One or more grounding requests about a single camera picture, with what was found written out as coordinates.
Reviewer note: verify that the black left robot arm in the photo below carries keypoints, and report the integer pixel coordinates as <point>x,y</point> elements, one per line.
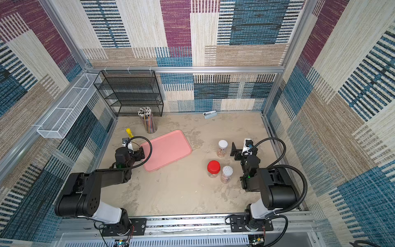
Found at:
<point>81,194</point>

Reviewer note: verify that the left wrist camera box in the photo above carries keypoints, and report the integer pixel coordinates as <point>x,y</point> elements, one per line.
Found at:
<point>126,144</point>

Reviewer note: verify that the patterned lid candy jar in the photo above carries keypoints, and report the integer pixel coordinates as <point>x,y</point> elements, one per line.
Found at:
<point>226,174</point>

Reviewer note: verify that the red lid candy jar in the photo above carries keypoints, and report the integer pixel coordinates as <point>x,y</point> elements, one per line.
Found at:
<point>213,168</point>

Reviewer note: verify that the pink plastic tray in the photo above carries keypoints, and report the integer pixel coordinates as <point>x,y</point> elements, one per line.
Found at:
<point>167,149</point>

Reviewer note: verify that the white mesh wall basket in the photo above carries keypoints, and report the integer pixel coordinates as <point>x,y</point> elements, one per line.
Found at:
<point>61,119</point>

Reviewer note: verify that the grey stapler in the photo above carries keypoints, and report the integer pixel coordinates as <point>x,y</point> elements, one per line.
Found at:
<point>210,114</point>

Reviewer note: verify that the black mesh shelf rack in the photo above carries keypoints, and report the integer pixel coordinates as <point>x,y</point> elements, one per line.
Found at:
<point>126,92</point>

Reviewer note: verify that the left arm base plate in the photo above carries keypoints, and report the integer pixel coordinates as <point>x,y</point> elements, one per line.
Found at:
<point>135,227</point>

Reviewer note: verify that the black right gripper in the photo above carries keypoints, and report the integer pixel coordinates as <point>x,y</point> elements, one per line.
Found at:
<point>239,152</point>

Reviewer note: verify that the clear candy jar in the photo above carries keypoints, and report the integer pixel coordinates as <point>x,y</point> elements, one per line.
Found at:
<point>221,152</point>

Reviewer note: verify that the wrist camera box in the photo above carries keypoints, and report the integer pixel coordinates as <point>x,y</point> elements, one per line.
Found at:
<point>126,144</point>
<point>247,147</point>

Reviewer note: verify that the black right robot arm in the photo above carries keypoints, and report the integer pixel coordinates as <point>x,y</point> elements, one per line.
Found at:
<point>276,188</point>

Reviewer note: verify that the white jar lid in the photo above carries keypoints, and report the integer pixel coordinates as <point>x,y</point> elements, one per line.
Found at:
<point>223,144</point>

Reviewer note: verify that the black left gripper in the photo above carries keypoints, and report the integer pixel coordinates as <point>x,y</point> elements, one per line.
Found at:
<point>137,153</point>

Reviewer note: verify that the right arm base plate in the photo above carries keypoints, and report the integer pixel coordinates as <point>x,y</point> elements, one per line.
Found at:
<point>242,223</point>

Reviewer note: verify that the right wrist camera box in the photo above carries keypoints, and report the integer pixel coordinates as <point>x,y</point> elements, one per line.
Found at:
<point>247,147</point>

